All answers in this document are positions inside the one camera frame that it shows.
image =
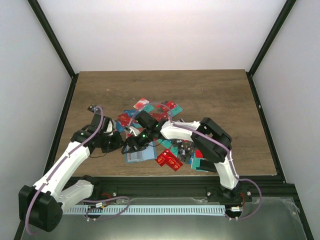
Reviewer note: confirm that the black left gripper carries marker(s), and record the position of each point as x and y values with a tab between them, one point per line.
119	143

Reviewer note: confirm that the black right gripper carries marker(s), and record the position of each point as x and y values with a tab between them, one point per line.
130	140

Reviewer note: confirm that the blue leather card holder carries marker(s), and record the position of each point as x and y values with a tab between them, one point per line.
140	156

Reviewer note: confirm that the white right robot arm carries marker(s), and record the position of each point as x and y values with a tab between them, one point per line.
209	138

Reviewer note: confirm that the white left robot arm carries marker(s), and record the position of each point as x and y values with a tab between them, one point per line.
43	204

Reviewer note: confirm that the white red circle card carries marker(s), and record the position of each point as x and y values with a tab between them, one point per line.
142	102

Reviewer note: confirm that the red vip card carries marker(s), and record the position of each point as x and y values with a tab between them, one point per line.
168	105
167	158

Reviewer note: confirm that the red VIP card centre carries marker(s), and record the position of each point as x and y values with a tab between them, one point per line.
167	158

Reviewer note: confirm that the small black card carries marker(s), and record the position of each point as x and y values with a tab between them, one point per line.
92	108

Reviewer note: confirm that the teal card with stripe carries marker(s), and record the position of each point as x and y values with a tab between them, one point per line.
203	165

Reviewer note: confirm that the light blue slotted rail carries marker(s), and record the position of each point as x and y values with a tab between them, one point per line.
144	210

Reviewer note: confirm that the black aluminium frame rail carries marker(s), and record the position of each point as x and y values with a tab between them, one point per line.
191	187

